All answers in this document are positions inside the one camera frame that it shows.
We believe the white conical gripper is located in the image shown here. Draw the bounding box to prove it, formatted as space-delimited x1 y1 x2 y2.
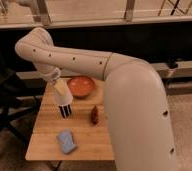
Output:
53 79 73 118

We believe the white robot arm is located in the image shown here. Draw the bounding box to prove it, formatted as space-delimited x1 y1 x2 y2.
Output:
15 27 177 171

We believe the orange ceramic bowl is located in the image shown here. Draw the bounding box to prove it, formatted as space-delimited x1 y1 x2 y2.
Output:
67 76 95 98

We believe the blue eraser sponge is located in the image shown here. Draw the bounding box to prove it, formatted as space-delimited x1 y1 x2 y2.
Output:
57 130 77 154

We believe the brown pine cone object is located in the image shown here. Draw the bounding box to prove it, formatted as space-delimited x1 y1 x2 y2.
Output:
91 106 99 124

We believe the wooden side table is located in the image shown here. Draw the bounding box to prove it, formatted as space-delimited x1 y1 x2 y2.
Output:
25 80 114 161

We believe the black office chair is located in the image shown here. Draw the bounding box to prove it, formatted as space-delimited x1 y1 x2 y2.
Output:
0 52 39 144

